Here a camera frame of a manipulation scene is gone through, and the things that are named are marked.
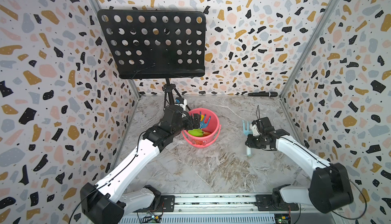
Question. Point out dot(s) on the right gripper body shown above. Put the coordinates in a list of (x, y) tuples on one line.
[(255, 141)]

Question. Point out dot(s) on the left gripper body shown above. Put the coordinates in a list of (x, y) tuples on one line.
[(187, 124)]

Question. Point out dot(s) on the green trowel yellow handle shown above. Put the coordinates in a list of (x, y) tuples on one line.
[(198, 132)]

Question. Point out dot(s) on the teal rake yellow handle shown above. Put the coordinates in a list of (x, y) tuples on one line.
[(207, 118)]

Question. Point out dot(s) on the light blue toy rake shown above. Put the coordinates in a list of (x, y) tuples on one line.
[(247, 130)]

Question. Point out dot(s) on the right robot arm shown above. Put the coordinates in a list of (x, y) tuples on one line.
[(329, 188)]

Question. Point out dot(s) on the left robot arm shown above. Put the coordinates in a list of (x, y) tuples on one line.
[(106, 201)]

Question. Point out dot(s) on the pink plastic bucket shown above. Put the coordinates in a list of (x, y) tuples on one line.
[(214, 128)]

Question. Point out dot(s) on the black microphone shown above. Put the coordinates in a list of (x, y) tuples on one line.
[(263, 94)]

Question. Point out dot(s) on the black perforated music stand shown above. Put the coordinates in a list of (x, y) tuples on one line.
[(156, 44)]

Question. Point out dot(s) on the right circuit board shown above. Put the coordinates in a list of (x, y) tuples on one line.
[(282, 219)]

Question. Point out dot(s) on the circuit board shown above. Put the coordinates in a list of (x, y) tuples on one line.
[(282, 219), (150, 219)]

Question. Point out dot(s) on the left circuit board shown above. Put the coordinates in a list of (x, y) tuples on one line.
[(150, 219)]

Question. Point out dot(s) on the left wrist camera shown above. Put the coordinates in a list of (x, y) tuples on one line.
[(181, 102)]

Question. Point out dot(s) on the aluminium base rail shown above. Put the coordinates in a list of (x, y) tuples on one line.
[(232, 208)]

